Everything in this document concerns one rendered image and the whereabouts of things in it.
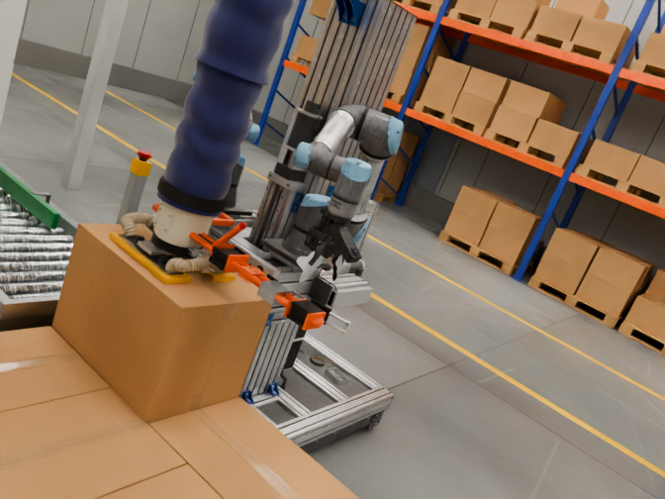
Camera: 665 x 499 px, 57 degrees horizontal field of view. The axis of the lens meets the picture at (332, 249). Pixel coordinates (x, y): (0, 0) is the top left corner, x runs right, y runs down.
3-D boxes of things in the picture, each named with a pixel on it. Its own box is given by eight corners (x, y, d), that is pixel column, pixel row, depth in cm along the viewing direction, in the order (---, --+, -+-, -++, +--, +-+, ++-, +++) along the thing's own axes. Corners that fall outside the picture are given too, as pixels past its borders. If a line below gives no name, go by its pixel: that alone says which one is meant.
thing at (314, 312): (282, 315, 171) (288, 299, 170) (300, 313, 177) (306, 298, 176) (303, 331, 167) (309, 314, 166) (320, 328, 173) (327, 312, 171)
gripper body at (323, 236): (319, 247, 175) (334, 208, 171) (340, 259, 170) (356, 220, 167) (302, 246, 169) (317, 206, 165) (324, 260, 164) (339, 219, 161)
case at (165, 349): (51, 324, 220) (78, 222, 209) (145, 314, 252) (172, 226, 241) (144, 422, 187) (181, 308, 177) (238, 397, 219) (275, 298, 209)
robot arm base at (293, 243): (298, 242, 248) (306, 220, 245) (326, 258, 240) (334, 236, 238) (273, 242, 236) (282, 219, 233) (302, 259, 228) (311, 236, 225)
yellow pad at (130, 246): (108, 237, 206) (112, 223, 205) (134, 238, 214) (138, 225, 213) (164, 284, 188) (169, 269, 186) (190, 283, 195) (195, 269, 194)
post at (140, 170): (83, 335, 323) (133, 156, 297) (94, 334, 328) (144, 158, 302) (90, 342, 319) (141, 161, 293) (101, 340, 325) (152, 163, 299)
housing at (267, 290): (255, 294, 179) (260, 280, 178) (271, 293, 185) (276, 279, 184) (270, 306, 175) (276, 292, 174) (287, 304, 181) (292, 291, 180)
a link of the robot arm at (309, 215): (297, 219, 242) (309, 187, 238) (329, 232, 241) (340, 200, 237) (291, 225, 230) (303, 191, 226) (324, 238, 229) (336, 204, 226)
